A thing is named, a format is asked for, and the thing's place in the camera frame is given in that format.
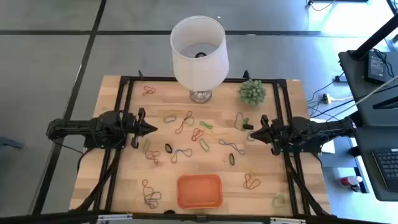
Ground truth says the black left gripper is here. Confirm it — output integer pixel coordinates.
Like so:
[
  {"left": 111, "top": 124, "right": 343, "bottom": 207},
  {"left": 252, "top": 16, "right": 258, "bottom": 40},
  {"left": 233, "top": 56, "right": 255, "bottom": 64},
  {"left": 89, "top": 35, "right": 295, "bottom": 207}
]
[{"left": 124, "top": 107, "right": 159, "bottom": 149}]

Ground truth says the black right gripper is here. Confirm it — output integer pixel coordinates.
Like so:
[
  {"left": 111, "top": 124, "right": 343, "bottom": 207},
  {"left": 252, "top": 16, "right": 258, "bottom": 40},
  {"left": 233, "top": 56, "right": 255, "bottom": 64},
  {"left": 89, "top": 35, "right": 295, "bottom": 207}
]
[{"left": 249, "top": 114, "right": 293, "bottom": 156}]

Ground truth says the thin red rubber band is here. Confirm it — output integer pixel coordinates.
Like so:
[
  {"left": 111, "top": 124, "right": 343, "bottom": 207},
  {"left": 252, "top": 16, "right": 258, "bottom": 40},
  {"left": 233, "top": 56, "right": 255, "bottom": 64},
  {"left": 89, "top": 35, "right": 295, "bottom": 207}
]
[
  {"left": 144, "top": 150, "right": 161, "bottom": 165},
  {"left": 190, "top": 128, "right": 205, "bottom": 142},
  {"left": 142, "top": 85, "right": 157, "bottom": 97},
  {"left": 243, "top": 172, "right": 262, "bottom": 191}
]

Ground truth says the long green rubber band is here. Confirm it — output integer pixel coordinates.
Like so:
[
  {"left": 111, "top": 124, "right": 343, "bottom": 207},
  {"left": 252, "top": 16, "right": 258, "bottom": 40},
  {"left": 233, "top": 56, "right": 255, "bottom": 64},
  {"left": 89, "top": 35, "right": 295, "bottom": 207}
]
[{"left": 233, "top": 111, "right": 249, "bottom": 132}]

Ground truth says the pile of coloured rubber bands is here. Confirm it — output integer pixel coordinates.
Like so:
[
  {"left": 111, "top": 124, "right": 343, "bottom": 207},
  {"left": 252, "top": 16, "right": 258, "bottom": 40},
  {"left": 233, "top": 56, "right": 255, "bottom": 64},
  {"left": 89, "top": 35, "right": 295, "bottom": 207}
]
[{"left": 218, "top": 139, "right": 246, "bottom": 156}]

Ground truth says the long red rubber band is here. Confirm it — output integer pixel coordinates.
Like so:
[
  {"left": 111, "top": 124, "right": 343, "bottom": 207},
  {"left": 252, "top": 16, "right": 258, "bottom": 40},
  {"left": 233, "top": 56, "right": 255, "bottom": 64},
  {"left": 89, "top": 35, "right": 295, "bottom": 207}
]
[{"left": 174, "top": 110, "right": 194, "bottom": 135}]

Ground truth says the long yellow rubber band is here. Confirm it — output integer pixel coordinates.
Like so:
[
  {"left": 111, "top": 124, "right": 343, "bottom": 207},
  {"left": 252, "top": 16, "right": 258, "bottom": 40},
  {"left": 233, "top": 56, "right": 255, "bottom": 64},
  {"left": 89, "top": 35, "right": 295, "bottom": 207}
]
[{"left": 205, "top": 129, "right": 231, "bottom": 141}]

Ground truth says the long purple blue rubber band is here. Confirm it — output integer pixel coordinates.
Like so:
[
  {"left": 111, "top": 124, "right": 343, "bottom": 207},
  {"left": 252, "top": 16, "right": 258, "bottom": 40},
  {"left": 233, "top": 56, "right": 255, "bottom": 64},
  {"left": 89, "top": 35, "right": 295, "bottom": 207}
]
[{"left": 141, "top": 179, "right": 162, "bottom": 210}]

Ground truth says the orange plastic bin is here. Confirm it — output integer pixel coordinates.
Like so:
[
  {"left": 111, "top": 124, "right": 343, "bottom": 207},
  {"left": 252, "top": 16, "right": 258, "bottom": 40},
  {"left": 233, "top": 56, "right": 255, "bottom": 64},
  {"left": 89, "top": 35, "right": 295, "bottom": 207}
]
[{"left": 176, "top": 174, "right": 224, "bottom": 210}]

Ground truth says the green spiky ball plant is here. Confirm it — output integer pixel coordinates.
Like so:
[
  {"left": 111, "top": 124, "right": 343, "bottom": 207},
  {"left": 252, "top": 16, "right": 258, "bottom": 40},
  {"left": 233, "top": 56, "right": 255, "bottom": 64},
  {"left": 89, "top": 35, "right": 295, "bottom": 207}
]
[{"left": 238, "top": 78, "right": 267, "bottom": 106}]

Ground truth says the white paper sheet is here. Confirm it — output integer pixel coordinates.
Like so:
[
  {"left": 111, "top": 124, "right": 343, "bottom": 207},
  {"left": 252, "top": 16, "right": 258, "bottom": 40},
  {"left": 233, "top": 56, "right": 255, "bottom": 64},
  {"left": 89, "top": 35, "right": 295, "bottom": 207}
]
[{"left": 320, "top": 139, "right": 336, "bottom": 155}]

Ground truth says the white shade table lamp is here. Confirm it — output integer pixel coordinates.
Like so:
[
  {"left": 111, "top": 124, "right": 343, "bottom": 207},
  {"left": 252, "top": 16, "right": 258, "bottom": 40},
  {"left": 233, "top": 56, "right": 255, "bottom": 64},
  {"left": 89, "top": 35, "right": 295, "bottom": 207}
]
[{"left": 170, "top": 15, "right": 230, "bottom": 104}]

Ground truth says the red white bottle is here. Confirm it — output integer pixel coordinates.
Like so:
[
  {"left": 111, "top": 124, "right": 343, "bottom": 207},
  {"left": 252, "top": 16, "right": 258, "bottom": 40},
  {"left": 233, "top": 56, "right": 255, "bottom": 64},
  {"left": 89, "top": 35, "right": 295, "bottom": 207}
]
[{"left": 340, "top": 175, "right": 364, "bottom": 192}]

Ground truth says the black desk leg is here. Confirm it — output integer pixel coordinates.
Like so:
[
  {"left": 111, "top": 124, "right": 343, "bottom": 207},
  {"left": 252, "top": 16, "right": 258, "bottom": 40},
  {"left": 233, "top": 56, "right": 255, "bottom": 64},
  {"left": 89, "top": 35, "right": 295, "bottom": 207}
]
[{"left": 348, "top": 136, "right": 371, "bottom": 194}]

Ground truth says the black desk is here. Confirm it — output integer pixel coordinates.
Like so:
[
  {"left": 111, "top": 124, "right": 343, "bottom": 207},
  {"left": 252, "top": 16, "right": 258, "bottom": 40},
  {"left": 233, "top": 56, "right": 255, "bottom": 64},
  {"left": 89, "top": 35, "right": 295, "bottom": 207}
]
[{"left": 338, "top": 49, "right": 398, "bottom": 128}]

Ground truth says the black keyboard tray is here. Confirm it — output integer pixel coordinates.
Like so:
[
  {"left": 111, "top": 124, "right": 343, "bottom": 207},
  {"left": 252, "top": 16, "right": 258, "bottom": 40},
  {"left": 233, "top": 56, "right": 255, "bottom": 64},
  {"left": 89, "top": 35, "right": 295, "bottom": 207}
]
[{"left": 354, "top": 126, "right": 398, "bottom": 202}]

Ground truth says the black monitor foot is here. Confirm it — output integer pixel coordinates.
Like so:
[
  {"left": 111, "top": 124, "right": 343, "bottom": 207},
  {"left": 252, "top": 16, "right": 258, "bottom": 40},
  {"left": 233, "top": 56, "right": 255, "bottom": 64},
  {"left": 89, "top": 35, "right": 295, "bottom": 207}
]
[{"left": 372, "top": 95, "right": 398, "bottom": 110}]

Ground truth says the black keyboard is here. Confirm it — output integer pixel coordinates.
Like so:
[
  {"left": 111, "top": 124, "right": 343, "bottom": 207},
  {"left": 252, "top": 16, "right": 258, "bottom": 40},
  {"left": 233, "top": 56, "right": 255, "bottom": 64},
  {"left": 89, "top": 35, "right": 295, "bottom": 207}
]
[{"left": 371, "top": 148, "right": 398, "bottom": 192}]

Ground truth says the black power adapter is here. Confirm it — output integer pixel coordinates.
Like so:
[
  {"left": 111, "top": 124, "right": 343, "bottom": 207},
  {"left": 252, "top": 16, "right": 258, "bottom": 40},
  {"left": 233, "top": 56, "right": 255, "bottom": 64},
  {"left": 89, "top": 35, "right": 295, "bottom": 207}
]
[{"left": 364, "top": 51, "right": 389, "bottom": 84}]

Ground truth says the grey floor object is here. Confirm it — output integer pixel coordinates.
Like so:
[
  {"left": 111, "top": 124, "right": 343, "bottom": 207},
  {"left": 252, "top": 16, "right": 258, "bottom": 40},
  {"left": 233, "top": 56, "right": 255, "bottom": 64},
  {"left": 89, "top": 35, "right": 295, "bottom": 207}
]
[{"left": 0, "top": 136, "right": 24, "bottom": 150}]

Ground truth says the black monitor pole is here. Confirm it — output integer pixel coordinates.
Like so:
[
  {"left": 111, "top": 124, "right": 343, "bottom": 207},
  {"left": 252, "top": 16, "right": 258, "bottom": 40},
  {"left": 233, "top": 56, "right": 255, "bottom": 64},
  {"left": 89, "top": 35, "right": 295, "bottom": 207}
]
[{"left": 349, "top": 14, "right": 398, "bottom": 62}]

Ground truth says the black floor cable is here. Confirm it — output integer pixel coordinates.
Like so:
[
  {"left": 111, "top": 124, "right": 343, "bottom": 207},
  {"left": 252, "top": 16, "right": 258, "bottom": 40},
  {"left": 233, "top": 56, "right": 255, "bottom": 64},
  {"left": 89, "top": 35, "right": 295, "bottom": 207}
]
[{"left": 306, "top": 72, "right": 346, "bottom": 103}]

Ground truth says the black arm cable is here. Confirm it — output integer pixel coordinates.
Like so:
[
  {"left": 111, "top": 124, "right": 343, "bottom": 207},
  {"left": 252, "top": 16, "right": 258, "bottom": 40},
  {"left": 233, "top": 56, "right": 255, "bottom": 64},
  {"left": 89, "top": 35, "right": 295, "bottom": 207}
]
[{"left": 76, "top": 147, "right": 94, "bottom": 175}]

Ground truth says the silver metal bracket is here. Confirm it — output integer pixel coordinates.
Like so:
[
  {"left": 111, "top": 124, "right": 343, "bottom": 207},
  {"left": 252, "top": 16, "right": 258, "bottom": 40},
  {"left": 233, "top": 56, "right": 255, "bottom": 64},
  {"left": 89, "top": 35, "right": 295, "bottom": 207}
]
[
  {"left": 96, "top": 213, "right": 134, "bottom": 223},
  {"left": 269, "top": 217, "right": 307, "bottom": 224}
]

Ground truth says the long white cable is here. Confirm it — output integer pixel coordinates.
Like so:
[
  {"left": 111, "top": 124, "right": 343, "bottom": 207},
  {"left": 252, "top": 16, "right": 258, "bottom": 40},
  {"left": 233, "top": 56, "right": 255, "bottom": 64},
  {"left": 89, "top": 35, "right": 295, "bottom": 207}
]
[{"left": 326, "top": 74, "right": 398, "bottom": 122}]

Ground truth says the thin floor cable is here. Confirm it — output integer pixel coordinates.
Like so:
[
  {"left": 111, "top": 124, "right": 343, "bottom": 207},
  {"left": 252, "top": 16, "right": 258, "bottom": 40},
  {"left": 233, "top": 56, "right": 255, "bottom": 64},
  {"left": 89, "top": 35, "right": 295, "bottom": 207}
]
[{"left": 307, "top": 0, "right": 337, "bottom": 12}]

